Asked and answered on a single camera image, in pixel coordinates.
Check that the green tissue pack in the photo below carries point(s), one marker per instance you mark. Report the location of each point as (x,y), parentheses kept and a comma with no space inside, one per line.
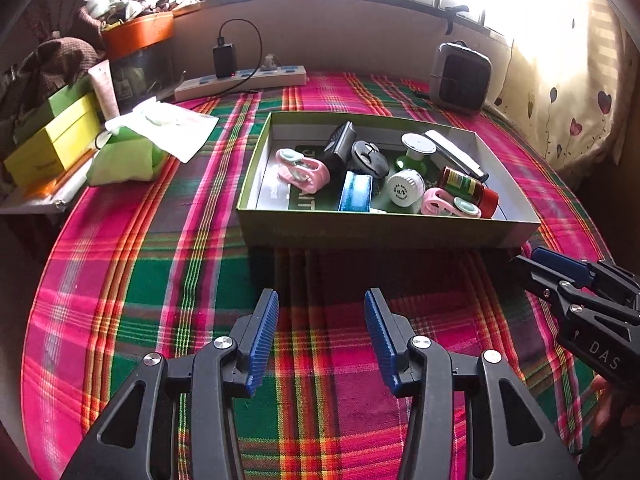
(125,157)

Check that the pink green plaid blanket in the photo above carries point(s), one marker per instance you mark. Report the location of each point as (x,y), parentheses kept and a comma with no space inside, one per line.
(175,270)

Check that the pink contact lens case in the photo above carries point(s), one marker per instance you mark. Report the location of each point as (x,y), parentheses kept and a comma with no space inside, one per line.
(450,206)

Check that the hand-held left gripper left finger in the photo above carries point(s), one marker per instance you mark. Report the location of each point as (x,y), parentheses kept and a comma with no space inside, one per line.
(260,340)

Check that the white round jar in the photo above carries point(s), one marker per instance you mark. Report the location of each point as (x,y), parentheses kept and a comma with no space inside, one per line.
(405,187)

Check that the glass fish tank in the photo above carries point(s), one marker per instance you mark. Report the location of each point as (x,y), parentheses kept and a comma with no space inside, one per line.
(142,72)

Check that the person's right hand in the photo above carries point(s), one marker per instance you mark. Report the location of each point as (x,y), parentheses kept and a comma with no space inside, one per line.
(607,405)

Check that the black window latch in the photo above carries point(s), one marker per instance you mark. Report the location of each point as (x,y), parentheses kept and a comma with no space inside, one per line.
(456,17)

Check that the green cardboard box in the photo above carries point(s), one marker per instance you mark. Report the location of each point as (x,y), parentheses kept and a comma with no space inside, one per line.
(375,232)

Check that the olive green box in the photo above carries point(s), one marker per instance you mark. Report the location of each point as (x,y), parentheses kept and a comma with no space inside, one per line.
(55,105)

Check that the black rectangular case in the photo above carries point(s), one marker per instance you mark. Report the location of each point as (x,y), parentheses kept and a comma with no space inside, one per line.
(340,147)

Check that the red bottle green label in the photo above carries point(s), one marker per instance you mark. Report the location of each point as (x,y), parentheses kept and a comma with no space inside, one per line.
(465,185)

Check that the cream heart print curtain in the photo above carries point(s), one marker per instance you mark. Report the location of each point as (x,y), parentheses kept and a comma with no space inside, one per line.
(565,85)

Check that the white plug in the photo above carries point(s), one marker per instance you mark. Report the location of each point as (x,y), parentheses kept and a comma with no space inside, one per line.
(270,62)

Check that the white power strip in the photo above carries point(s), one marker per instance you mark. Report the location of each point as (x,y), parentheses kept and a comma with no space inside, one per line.
(240,82)

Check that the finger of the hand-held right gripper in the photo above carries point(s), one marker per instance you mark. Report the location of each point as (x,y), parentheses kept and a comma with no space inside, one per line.
(560,266)
(542,282)

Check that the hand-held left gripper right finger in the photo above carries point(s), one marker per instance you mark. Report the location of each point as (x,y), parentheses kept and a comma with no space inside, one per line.
(382,340)

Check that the brown checked cloth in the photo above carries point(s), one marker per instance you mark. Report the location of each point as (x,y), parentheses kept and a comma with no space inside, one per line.
(55,60)

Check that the orange planter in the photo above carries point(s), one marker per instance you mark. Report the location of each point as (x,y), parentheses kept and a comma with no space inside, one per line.
(137,35)

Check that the white tube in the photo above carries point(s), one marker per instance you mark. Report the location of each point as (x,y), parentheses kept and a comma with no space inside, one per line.
(105,90)

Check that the black round key fob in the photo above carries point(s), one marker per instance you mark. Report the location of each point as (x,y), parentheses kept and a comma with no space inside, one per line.
(369,159)

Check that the white side shelf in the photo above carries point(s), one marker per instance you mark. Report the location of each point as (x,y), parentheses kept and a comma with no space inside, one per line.
(30,202)

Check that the green stamp white top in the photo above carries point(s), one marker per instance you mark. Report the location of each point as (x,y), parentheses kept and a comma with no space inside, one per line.
(417,146)

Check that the orange flat packet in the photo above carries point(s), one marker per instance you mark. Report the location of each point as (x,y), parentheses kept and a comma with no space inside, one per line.
(65,177)

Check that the pink tape dispenser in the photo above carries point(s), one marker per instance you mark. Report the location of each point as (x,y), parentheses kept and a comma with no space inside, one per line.
(300,172)

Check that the yellow box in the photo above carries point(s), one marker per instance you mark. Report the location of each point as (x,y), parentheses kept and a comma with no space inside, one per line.
(50,147)

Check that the blue rectangular box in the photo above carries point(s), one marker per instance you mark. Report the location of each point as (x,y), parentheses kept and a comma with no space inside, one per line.
(356,191)

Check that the white paper sheet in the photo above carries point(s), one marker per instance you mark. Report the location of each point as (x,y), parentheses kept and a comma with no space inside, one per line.
(170,125)

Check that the black power adapter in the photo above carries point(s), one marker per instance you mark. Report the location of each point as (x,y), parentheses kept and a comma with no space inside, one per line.
(224,60)

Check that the white black slim bar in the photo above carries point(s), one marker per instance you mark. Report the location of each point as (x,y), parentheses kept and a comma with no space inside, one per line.
(457,152)

